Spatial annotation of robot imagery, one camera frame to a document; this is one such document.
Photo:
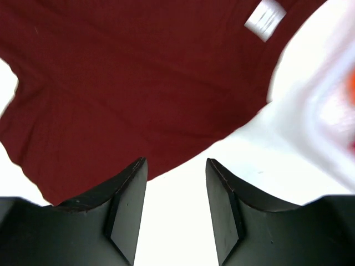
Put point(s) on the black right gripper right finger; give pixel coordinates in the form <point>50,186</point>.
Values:
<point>252,227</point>

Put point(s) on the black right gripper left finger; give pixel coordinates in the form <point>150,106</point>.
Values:
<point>99,227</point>

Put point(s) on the dark maroon t shirt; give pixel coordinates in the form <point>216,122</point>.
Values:
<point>102,83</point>

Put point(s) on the white plastic laundry basket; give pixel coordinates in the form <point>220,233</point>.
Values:
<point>328,109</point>

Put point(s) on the crimson pink t shirt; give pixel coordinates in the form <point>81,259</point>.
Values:
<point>351,146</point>

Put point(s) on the orange t shirt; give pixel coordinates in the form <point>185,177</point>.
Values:
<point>351,83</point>

